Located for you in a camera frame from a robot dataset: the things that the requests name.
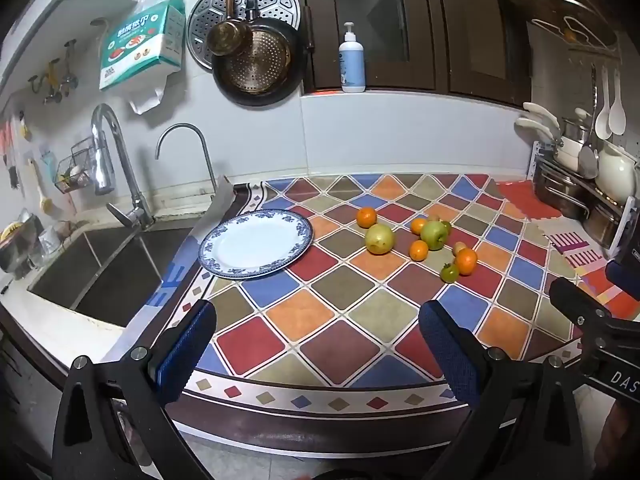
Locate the white hanging plastic bag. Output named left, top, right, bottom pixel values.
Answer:
left=127, top=72, right=173, bottom=115

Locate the blue patterned white plate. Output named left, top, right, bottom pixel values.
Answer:
left=198, top=208, right=314, bottom=279

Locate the white ceramic jug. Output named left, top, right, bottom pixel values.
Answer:
left=597, top=142, right=637, bottom=206

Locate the white pump bottle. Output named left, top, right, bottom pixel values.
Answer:
left=338, top=22, right=367, bottom=94

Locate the black wire basket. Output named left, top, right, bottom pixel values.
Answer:
left=54, top=141, right=101, bottom=195

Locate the yellow wall hook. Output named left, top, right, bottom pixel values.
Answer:
left=27, top=40, right=80, bottom=106

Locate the tall chrome pull-down faucet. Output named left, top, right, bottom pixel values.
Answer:
left=90, top=103, right=156, bottom=231

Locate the teal paper towel pack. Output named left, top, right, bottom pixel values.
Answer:
left=98, top=0, right=187, bottom=92

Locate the metal bowl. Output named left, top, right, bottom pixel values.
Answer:
left=0, top=215, right=46, bottom=281

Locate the yellow apple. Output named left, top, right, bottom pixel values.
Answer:
left=364, top=223, right=396, bottom=255

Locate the white cup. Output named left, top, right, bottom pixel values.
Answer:
left=37, top=225, right=62, bottom=258

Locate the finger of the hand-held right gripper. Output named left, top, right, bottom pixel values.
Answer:
left=605, top=260, right=640, bottom=302
left=548, top=277, right=613, bottom=343

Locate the metal spatula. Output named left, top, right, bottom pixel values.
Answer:
left=578, top=62, right=600, bottom=180

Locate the thin gooseneck faucet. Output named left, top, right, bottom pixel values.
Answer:
left=155, top=123, right=218, bottom=192

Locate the stainless steel sink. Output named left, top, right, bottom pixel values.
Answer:
left=27, top=225, right=201, bottom=328

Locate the metal dish rack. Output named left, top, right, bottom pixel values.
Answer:
left=529, top=140, right=640, bottom=252

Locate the green apple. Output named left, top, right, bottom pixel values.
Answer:
left=420, top=220, right=449, bottom=251

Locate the steel baking pan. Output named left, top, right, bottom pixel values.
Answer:
left=532, top=162, right=592, bottom=219

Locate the small brass saucepan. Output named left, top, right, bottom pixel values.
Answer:
left=206, top=0, right=254, bottom=57

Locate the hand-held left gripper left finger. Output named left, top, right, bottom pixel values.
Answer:
left=52, top=299, right=218, bottom=480

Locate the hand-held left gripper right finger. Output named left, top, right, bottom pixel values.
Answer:
left=418, top=300, right=585, bottom=480

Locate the colourful checkered tablecloth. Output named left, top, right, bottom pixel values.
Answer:
left=107, top=172, right=640, bottom=453

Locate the black frying pan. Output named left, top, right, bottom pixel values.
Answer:
left=211, top=0, right=304, bottom=107

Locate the round metal steamer tray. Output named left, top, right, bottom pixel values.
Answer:
left=186, top=0, right=301, bottom=72

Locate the dish brush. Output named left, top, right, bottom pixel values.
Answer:
left=27, top=157, right=57, bottom=212

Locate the white ladle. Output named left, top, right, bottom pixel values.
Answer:
left=608, top=67, right=627, bottom=136
left=594, top=65, right=614, bottom=141

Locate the steel pot with white handle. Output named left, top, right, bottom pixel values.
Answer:
left=515, top=101, right=597, bottom=145

